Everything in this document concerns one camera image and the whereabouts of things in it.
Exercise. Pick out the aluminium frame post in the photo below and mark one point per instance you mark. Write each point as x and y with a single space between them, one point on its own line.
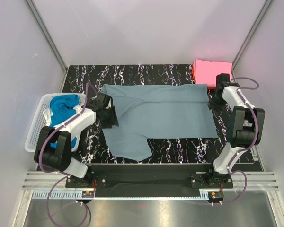
256 24
41 24

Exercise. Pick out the orange folded t shirt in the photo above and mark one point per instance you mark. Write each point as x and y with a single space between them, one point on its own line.
195 79

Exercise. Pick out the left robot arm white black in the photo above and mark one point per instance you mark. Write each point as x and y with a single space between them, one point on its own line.
53 152

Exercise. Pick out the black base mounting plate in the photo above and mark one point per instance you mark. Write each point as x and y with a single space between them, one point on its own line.
159 178

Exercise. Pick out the pink folded t shirt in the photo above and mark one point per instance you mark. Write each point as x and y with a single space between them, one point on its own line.
206 71

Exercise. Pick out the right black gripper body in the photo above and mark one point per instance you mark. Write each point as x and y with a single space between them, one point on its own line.
214 102

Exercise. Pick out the left aluminium frame post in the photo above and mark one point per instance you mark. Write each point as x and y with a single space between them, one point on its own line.
41 24

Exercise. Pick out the white slotted cable duct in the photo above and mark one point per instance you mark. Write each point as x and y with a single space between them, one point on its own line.
194 195

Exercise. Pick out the grey-blue t shirt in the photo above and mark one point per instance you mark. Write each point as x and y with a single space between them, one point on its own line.
156 112

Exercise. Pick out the right aluminium frame post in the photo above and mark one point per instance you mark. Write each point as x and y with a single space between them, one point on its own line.
256 24

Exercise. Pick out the bright blue t shirt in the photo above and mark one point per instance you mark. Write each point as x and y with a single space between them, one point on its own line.
62 107

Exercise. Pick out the white plastic laundry basket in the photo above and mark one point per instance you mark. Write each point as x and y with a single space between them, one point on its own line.
39 121

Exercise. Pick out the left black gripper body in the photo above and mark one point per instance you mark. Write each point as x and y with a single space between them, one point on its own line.
112 117

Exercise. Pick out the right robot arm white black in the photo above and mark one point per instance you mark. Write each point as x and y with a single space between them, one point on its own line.
243 131

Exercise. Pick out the white cloth in basket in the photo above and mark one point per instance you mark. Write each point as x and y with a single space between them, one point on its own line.
47 113

